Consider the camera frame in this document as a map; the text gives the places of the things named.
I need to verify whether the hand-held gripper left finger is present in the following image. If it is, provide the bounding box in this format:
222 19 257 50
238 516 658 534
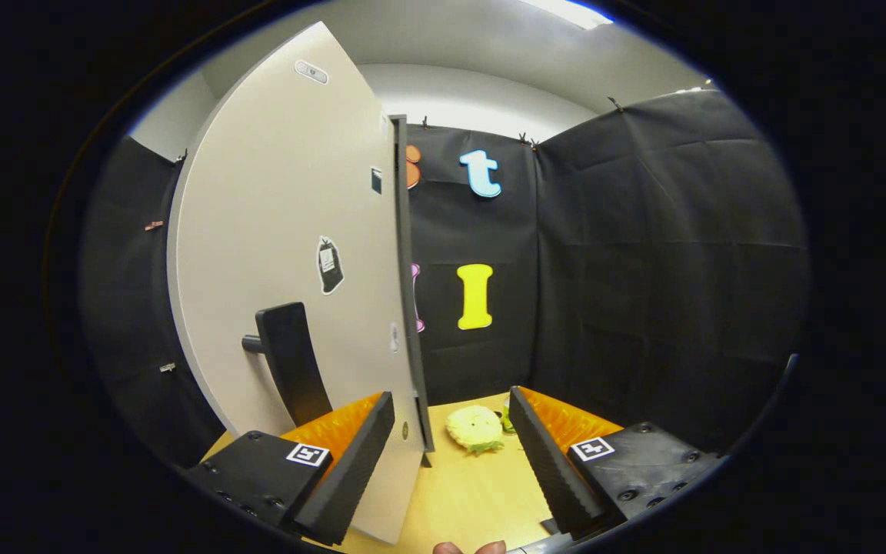
182 391 396 547

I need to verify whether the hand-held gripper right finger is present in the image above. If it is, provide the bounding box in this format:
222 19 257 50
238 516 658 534
508 386 721 538

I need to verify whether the beige shoe cabinet door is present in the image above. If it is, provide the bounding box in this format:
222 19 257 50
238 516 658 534
168 22 432 546

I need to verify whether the yellow plush toy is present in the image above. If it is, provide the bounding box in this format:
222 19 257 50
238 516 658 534
445 405 505 456

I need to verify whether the black backdrop cloth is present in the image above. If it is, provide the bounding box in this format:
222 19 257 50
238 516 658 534
78 88 809 466

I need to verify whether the long ceiling light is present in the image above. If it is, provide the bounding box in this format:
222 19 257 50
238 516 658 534
520 0 613 30

